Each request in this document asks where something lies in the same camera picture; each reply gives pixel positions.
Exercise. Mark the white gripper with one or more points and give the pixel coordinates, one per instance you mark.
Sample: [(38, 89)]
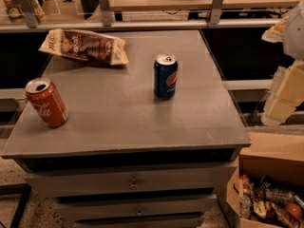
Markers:
[(294, 35)]

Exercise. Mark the blue pepsi can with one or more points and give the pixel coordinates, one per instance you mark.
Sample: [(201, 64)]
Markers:
[(165, 76)]

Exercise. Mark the brown chip bag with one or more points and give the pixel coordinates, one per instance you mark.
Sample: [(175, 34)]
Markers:
[(85, 46)]

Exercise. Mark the red coca-cola can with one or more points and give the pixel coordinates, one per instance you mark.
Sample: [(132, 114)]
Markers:
[(46, 100)]

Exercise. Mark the cardboard box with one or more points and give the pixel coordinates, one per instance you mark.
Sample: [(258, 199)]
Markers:
[(279, 156)]

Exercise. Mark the snack bags in box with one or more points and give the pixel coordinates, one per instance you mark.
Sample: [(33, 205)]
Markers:
[(265, 201)]

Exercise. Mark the grey drawer cabinet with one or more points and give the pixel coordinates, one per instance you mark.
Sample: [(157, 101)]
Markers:
[(126, 158)]

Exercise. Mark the metal glass railing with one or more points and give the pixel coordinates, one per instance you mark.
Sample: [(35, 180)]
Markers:
[(148, 14)]

